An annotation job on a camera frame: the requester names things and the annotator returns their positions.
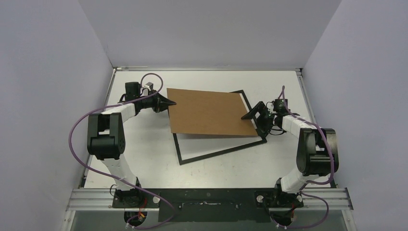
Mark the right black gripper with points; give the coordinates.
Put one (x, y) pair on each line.
(263, 119)

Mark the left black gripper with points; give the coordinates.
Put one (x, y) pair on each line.
(161, 103)

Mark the black picture frame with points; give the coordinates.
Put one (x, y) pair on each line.
(218, 153)

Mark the brown cardboard backing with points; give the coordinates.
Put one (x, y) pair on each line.
(208, 113)

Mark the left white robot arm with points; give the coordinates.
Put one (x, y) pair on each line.
(106, 138)

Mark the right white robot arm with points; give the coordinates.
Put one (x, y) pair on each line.
(317, 155)

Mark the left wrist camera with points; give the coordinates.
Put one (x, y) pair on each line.
(149, 86)

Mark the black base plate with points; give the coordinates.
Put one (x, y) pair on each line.
(211, 205)

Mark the aluminium front rail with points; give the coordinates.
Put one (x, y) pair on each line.
(89, 199)

